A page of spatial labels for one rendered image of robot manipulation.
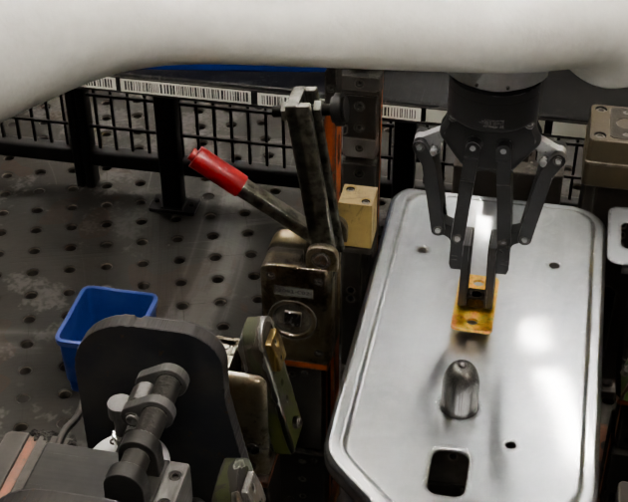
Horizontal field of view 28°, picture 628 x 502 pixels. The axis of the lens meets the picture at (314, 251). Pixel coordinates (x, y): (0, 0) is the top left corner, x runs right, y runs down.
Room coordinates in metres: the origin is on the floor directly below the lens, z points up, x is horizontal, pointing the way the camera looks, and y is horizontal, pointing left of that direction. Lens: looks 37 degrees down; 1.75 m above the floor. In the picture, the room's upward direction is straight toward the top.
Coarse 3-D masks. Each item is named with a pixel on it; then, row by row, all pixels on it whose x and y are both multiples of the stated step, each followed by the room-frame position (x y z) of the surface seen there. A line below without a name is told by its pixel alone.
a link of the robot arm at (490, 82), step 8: (448, 72) 0.88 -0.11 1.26; (536, 72) 0.86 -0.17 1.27; (544, 72) 0.87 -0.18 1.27; (464, 80) 0.87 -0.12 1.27; (472, 80) 0.86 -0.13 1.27; (480, 80) 0.86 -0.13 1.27; (488, 80) 0.86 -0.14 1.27; (496, 80) 0.86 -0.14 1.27; (504, 80) 0.86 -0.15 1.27; (512, 80) 0.86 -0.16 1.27; (520, 80) 0.86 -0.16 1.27; (528, 80) 0.86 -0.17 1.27; (536, 80) 0.86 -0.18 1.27; (480, 88) 0.86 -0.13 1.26; (488, 88) 0.86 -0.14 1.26; (496, 88) 0.86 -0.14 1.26; (504, 88) 0.86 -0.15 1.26; (512, 88) 0.86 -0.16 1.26; (520, 88) 0.86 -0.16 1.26
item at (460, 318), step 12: (480, 276) 0.94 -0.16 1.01; (480, 288) 0.92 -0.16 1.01; (456, 300) 0.90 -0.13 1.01; (468, 300) 0.89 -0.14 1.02; (480, 300) 0.89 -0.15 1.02; (456, 312) 0.88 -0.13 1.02; (468, 312) 0.88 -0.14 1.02; (480, 312) 0.88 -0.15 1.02; (492, 312) 0.88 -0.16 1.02; (456, 324) 0.86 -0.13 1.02; (468, 324) 0.86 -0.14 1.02; (480, 324) 0.86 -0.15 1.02; (492, 324) 0.86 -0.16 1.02
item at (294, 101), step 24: (312, 96) 0.94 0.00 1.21; (336, 96) 0.92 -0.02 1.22; (288, 120) 0.92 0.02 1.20; (312, 120) 0.91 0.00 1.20; (336, 120) 0.91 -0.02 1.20; (312, 144) 0.91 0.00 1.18; (312, 168) 0.91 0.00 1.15; (312, 192) 0.91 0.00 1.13; (312, 216) 0.91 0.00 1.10; (336, 216) 0.94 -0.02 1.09; (312, 240) 0.91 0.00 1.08
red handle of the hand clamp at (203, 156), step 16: (192, 160) 0.95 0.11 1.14; (208, 160) 0.94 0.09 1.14; (208, 176) 0.94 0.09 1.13; (224, 176) 0.94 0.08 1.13; (240, 176) 0.94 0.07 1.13; (240, 192) 0.94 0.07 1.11; (256, 192) 0.94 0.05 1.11; (272, 208) 0.93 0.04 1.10; (288, 208) 0.94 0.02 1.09; (288, 224) 0.93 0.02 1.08; (304, 224) 0.93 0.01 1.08; (336, 240) 0.93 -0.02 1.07
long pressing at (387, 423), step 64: (448, 192) 1.10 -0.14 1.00; (384, 256) 0.98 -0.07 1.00; (448, 256) 0.99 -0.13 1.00; (512, 256) 0.99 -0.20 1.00; (576, 256) 0.99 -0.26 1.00; (384, 320) 0.89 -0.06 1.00; (448, 320) 0.89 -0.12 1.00; (512, 320) 0.89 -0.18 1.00; (576, 320) 0.89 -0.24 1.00; (384, 384) 0.80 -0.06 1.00; (512, 384) 0.80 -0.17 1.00; (576, 384) 0.80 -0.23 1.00; (384, 448) 0.73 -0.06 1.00; (448, 448) 0.73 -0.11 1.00; (576, 448) 0.72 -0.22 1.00
